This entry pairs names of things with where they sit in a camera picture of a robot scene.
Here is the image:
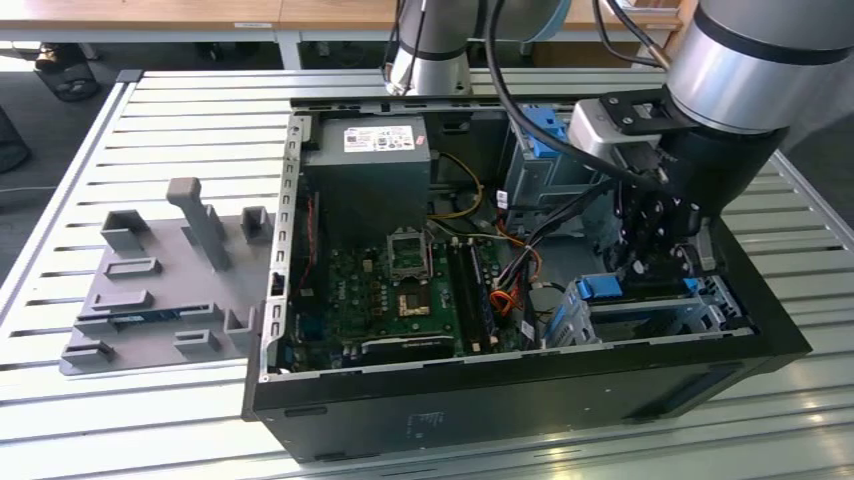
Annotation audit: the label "metal disk bay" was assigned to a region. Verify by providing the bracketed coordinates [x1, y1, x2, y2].
[544, 277, 760, 349]

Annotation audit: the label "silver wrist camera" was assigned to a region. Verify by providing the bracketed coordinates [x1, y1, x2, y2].
[566, 97, 669, 159]

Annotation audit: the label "wooden desk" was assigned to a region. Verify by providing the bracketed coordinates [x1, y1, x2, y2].
[280, 0, 687, 69]
[0, 0, 300, 69]

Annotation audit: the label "black graphics card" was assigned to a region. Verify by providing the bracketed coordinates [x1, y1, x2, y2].
[360, 335, 460, 365]

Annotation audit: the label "hard disk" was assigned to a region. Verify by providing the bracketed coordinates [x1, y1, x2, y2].
[577, 273, 703, 304]

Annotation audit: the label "black PC case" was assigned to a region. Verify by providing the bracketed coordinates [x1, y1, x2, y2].
[241, 93, 815, 464]

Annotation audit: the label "grey parts rack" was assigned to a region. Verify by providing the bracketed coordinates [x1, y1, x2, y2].
[58, 177, 281, 377]

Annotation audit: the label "blue drive latch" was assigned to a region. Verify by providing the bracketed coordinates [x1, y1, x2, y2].
[524, 104, 569, 136]
[533, 133, 570, 157]

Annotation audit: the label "metal socket cover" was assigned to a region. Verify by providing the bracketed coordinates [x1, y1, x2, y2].
[386, 226, 434, 282]

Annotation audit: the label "orange wires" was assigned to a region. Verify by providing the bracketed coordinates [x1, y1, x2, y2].
[489, 288, 530, 318]

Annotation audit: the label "black wire with tag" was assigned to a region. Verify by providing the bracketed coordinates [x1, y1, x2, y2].
[494, 177, 626, 249]

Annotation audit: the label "blue-green RAM stick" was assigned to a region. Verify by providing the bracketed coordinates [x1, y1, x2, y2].
[110, 310, 186, 326]

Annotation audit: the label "grey power supply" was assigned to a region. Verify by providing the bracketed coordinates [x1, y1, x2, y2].
[304, 115, 433, 241]

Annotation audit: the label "green motherboard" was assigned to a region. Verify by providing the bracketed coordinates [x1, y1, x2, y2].
[293, 227, 536, 371]

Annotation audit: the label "black power wire bundle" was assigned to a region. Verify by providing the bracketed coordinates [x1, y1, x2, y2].
[493, 184, 626, 301]

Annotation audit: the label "CPU socket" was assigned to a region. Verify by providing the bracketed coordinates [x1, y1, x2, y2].
[397, 291, 434, 318]

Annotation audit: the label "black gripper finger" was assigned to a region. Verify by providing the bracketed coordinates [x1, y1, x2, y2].
[617, 186, 677, 282]
[666, 199, 717, 292]

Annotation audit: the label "metal drive cage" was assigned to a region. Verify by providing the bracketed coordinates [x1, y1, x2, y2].
[504, 104, 629, 236]

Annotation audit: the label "black RAM stick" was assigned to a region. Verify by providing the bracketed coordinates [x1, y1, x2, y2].
[466, 238, 500, 351]

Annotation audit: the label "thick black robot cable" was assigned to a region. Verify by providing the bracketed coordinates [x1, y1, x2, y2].
[484, 0, 669, 194]

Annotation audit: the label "black RAM slot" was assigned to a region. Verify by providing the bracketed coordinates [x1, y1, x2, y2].
[450, 238, 470, 354]

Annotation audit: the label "yellow wires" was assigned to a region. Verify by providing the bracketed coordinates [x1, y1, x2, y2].
[426, 151, 486, 221]

